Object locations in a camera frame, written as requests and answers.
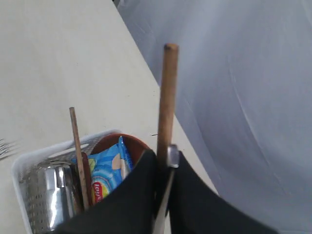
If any shiny steel cup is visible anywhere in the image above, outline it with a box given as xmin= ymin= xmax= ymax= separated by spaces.
xmin=22 ymin=161 xmax=83 ymax=234

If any white perforated plastic basket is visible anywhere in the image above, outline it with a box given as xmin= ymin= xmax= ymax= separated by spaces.
xmin=11 ymin=129 xmax=122 ymax=234

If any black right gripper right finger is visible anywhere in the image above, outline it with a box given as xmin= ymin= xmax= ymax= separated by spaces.
xmin=169 ymin=154 xmax=277 ymax=234

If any blue chips bag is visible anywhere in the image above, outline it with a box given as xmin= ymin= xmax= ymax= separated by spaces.
xmin=81 ymin=135 xmax=133 ymax=205

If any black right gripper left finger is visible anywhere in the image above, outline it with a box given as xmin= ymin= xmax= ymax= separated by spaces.
xmin=55 ymin=150 xmax=157 ymax=234

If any brown round plate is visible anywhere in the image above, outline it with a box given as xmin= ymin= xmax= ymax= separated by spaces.
xmin=89 ymin=133 xmax=149 ymax=206

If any silver fork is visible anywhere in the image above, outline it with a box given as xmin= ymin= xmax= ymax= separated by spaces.
xmin=0 ymin=138 xmax=20 ymax=160

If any brown wooden chopstick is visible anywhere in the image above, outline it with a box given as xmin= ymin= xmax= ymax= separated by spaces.
xmin=156 ymin=43 xmax=179 ymax=168
xmin=69 ymin=107 xmax=89 ymax=211

